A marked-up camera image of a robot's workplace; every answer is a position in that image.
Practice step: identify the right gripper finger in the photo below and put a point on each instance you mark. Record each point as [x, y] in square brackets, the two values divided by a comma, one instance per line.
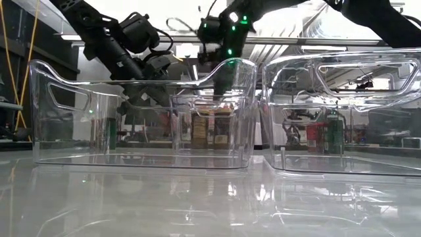
[223, 93]

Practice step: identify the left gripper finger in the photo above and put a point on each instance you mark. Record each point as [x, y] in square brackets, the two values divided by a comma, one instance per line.
[153, 98]

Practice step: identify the clear plastic bin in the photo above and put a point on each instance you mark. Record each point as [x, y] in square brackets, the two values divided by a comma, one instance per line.
[361, 161]
[245, 131]
[65, 154]

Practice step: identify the black lid green pepper tin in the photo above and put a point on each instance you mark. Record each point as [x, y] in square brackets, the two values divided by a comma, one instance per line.
[335, 135]
[112, 133]

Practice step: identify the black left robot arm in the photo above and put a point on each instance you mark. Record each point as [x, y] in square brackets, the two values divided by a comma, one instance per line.
[105, 46]

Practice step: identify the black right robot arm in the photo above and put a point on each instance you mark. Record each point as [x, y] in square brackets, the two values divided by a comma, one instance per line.
[378, 19]

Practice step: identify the white box ceiling fixture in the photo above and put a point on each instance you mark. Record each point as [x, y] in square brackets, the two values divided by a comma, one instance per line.
[187, 51]

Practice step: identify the long overhead light bar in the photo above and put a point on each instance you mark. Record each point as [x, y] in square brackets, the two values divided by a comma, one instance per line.
[329, 41]

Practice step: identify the glossy white table sheet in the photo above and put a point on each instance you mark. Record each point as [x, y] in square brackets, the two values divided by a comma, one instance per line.
[131, 204]

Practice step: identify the small black ceiling device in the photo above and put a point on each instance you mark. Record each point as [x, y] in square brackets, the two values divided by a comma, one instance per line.
[364, 85]

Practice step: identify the grey desk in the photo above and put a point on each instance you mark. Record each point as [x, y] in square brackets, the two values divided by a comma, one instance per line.
[10, 106]

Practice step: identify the black lit computer case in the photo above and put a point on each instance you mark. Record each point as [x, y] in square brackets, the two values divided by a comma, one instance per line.
[388, 126]

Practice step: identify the grey hanging ceiling fixture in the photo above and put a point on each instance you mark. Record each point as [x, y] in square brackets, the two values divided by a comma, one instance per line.
[398, 5]

